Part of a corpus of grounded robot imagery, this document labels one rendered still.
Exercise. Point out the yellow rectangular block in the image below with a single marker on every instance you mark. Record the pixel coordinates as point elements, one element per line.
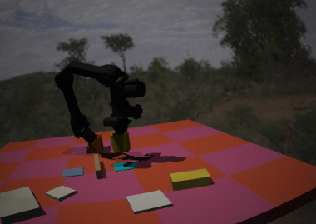
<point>191,179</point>

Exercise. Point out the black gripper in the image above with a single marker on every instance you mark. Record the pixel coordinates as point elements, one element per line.
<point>118,123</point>

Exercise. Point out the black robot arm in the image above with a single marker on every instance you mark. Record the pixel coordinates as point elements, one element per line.
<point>106,75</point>

